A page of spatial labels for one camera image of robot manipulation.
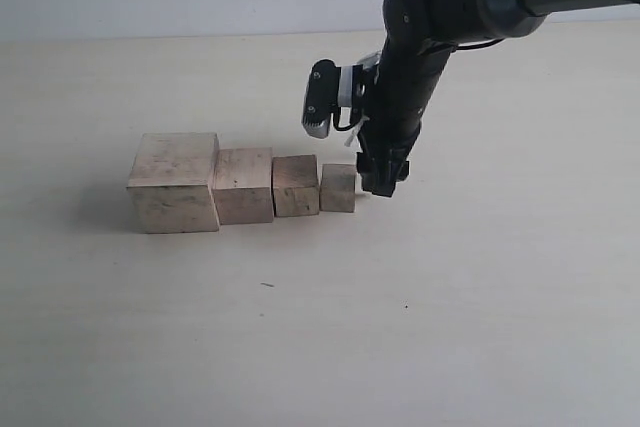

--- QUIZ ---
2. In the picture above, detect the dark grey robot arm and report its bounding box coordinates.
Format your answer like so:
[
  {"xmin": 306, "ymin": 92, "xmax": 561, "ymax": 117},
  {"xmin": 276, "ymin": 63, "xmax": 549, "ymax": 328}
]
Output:
[{"xmin": 357, "ymin": 0, "xmax": 639, "ymax": 197}]

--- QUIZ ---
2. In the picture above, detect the smallest wooden cube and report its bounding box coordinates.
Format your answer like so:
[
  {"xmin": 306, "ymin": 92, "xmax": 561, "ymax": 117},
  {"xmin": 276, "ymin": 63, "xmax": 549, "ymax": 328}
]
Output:
[{"xmin": 320, "ymin": 163, "xmax": 357, "ymax": 213}]

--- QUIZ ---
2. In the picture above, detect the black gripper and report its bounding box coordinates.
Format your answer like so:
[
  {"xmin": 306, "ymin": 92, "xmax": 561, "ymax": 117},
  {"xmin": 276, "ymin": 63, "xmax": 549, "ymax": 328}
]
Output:
[{"xmin": 356, "ymin": 36, "xmax": 455, "ymax": 197}]

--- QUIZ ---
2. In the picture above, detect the second largest wooden cube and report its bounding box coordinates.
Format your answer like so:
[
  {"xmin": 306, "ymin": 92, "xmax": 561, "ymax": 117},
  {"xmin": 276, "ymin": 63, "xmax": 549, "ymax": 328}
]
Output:
[{"xmin": 213, "ymin": 148, "xmax": 274, "ymax": 225}]

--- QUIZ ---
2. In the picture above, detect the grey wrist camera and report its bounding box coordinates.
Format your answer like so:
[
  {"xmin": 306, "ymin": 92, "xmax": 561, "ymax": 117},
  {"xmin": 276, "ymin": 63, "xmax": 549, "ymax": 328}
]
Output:
[{"xmin": 301, "ymin": 51, "xmax": 381, "ymax": 147}]

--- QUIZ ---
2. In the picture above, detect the third largest wooden cube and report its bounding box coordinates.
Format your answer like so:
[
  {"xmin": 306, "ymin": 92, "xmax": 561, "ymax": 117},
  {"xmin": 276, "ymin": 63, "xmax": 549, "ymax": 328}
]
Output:
[{"xmin": 272, "ymin": 155, "xmax": 320, "ymax": 217}]

